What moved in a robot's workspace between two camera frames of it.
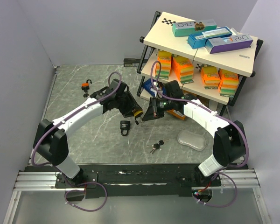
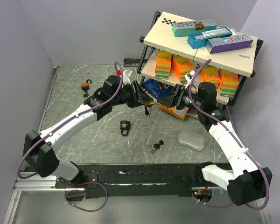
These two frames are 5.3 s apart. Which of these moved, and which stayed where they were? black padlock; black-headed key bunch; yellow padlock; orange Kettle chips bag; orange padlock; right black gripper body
Moved: right black gripper body; yellow padlock
Stayed: black-headed key bunch; black padlock; orange Kettle chips bag; orange padlock
